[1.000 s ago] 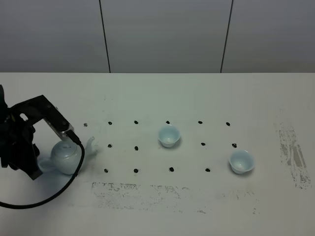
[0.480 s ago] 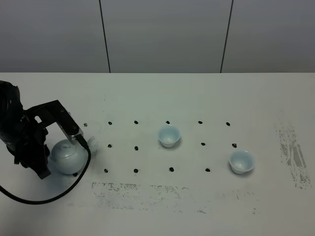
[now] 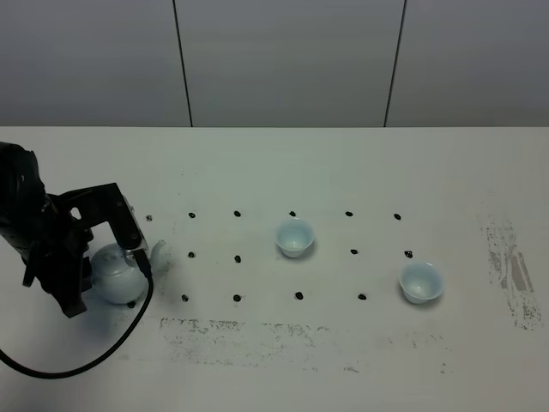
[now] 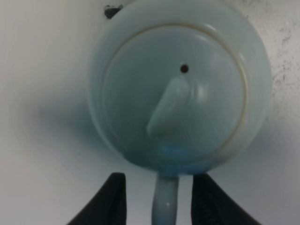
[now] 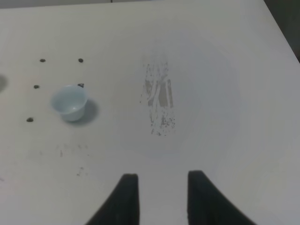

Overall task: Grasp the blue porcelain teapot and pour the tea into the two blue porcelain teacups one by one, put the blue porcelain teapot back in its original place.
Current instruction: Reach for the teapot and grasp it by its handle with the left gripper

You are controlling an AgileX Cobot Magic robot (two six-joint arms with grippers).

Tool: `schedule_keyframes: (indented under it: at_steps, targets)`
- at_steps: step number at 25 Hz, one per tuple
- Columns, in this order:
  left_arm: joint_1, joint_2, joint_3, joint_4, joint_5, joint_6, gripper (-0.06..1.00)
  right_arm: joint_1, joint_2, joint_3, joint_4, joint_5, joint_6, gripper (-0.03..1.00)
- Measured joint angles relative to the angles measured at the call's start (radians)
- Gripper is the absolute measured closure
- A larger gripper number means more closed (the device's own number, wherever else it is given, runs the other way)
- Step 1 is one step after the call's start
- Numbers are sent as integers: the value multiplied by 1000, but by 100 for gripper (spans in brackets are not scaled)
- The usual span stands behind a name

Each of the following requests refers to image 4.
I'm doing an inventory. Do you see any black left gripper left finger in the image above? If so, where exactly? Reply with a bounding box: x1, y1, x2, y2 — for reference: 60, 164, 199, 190
68, 172, 127, 225

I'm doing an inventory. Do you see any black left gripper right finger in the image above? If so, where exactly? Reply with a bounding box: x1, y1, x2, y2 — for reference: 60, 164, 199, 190
191, 173, 259, 225

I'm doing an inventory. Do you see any pale blue porcelain teapot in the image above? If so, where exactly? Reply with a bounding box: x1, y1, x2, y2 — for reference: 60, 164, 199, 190
87, 0, 272, 225

